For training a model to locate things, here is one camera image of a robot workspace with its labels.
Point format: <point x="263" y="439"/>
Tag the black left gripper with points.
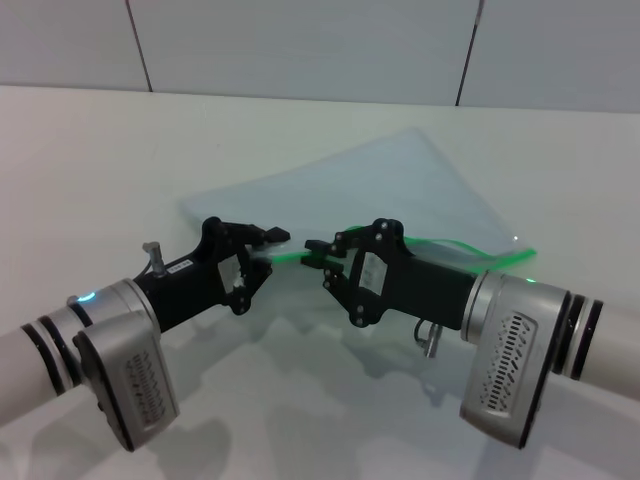
<point x="190" y="290"/>

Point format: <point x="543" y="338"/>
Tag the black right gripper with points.
<point x="425" y="290"/>

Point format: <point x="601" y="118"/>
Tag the transparent green-zip document bag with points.
<point x="375" y="190"/>

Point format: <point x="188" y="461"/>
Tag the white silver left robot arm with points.
<point x="35" y="365"/>

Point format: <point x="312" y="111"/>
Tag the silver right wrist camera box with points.
<point x="500" y="370"/>

